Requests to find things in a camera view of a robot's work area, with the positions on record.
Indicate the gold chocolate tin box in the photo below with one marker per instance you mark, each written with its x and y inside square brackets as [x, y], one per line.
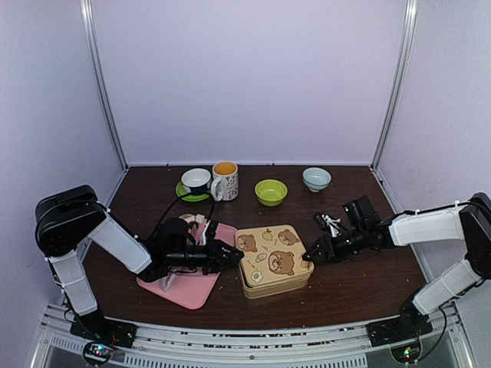
[276, 287]

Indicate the left aluminium frame post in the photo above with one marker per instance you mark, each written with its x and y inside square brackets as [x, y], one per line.
[91, 36]

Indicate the right aluminium frame post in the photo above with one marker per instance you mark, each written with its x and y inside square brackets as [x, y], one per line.
[403, 59]

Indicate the right circuit board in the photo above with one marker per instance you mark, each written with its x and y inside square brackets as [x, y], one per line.
[406, 353]

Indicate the aluminium frame post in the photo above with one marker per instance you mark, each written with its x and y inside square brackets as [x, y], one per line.
[403, 59]
[91, 36]

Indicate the lime green bowl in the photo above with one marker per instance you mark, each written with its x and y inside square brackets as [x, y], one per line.
[271, 192]

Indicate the white metal tongs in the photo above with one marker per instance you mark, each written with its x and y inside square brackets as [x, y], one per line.
[166, 282]

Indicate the front aluminium rail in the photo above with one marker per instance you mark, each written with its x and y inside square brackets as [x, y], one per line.
[344, 345]

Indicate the pink plastic tray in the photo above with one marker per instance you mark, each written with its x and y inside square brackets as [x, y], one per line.
[191, 290]

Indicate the white dark blue bowl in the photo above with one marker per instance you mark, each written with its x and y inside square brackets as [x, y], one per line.
[196, 181]

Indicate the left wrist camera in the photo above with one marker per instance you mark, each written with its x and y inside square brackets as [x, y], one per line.
[209, 232]

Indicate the circuit board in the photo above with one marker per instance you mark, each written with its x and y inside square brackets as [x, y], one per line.
[406, 353]
[97, 354]

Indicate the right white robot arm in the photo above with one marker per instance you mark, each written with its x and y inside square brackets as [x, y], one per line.
[467, 221]

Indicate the left circuit board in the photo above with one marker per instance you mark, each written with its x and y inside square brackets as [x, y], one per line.
[97, 354]

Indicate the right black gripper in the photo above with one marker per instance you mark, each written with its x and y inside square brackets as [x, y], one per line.
[325, 247]

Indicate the pale blue ceramic bowl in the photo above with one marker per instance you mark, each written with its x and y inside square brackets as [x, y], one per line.
[316, 179]

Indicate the white patterned mug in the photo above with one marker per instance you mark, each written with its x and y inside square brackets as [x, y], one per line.
[225, 183]

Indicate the green saucer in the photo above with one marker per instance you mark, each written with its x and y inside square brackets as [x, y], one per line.
[187, 196]

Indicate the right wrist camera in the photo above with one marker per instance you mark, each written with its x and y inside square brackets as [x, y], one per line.
[328, 224]

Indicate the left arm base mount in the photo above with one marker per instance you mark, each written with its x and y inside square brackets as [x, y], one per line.
[109, 332]

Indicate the bear print tin lid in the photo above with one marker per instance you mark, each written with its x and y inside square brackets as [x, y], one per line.
[272, 255]

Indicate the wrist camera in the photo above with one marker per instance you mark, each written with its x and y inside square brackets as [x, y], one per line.
[328, 224]
[209, 232]

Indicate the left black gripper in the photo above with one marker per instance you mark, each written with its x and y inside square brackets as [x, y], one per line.
[216, 261]

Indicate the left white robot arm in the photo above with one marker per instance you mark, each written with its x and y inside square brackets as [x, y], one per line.
[65, 219]

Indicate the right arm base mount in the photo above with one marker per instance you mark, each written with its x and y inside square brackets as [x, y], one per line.
[396, 329]

